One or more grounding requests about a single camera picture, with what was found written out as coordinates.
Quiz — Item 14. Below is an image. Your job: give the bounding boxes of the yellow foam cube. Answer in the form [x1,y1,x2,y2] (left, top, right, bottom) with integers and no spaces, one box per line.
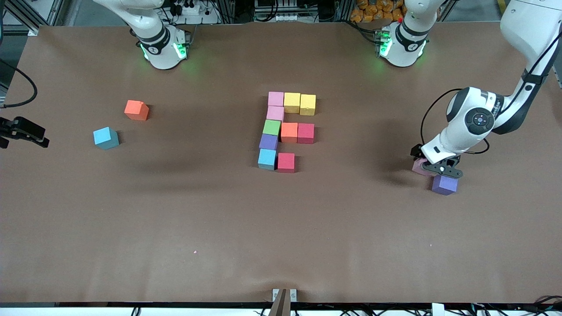
[284,92,301,114]
[300,94,317,116]

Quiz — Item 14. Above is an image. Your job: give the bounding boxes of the white power strip with plugs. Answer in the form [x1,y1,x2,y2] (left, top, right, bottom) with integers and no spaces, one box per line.
[173,0,220,25]

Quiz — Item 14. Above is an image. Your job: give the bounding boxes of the cyan foam cube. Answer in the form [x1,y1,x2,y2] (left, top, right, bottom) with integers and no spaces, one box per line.
[258,149,277,170]
[93,127,120,150]

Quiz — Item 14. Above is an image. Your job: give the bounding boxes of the orange foam cube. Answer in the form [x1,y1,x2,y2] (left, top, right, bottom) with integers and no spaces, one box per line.
[124,100,150,121]
[281,122,299,144]

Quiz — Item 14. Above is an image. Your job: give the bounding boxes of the purple foam cube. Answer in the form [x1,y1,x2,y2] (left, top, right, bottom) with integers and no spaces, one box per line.
[259,133,279,151]
[432,175,459,196]

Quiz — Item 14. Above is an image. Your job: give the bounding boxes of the brown table cover sheet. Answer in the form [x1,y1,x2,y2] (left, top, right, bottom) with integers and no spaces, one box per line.
[0,21,562,304]

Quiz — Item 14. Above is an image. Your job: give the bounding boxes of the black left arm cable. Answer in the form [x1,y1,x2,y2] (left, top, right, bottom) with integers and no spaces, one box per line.
[420,33,562,155]

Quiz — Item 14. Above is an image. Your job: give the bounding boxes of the red foam cube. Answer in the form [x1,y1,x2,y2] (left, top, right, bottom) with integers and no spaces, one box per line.
[298,123,315,144]
[277,153,295,173]

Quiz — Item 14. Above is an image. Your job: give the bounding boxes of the bag of orange items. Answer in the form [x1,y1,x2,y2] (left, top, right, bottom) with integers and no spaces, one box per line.
[350,0,407,23]

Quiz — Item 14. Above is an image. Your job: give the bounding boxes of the metal bracket with brown stick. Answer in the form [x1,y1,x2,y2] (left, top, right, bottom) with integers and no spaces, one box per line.
[269,288,297,316]

